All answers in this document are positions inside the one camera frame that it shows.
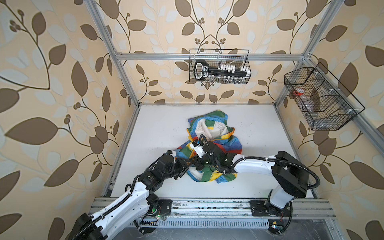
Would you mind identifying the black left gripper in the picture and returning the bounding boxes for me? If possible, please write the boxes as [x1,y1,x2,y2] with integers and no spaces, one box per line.
[162,157,194,182]

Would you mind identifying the rainbow coloured jacket white lining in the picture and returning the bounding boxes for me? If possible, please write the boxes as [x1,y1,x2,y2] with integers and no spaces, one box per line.
[176,110,243,184]

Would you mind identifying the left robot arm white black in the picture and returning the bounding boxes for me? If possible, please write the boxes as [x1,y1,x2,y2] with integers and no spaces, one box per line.
[68,151,192,240]

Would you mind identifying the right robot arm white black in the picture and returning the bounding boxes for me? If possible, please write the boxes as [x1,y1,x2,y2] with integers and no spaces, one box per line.
[189,140,321,210]

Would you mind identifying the black white tool in basket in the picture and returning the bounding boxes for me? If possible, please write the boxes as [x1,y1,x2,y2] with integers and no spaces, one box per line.
[192,60,252,81]

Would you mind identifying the red lidded clear container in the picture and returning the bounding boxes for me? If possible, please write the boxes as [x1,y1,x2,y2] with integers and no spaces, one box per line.
[292,88,306,97]

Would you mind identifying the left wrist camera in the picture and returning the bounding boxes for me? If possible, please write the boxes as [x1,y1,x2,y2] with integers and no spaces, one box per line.
[167,150,177,158]

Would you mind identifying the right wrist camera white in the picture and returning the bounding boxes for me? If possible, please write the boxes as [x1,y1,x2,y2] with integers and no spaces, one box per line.
[190,140,207,159]

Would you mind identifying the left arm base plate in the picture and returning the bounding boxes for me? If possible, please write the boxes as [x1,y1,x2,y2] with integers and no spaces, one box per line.
[147,199,173,218]

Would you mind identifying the aluminium frame rails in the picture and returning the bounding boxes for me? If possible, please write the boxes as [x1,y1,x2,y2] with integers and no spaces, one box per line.
[80,0,384,240]

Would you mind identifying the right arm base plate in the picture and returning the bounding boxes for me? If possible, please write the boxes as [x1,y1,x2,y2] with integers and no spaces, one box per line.
[249,200,293,218]

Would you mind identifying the left base cable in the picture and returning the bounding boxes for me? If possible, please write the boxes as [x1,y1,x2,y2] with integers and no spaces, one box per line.
[131,209,164,235]

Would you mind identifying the base cable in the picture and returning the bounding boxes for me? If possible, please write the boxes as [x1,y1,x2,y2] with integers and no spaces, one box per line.
[131,209,164,235]
[267,200,298,235]

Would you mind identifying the black wire basket back wall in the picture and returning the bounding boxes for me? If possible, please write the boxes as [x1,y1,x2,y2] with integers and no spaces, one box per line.
[189,48,252,85]

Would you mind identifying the black wire basket wall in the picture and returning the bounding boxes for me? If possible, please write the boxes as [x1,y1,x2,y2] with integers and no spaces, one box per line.
[189,48,252,85]
[284,63,366,131]

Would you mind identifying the right base cable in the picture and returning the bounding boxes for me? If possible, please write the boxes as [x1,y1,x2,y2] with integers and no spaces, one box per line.
[267,200,298,235]

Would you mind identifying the black wire basket right wall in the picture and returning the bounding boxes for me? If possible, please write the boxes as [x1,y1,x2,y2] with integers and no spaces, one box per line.
[284,63,366,131]

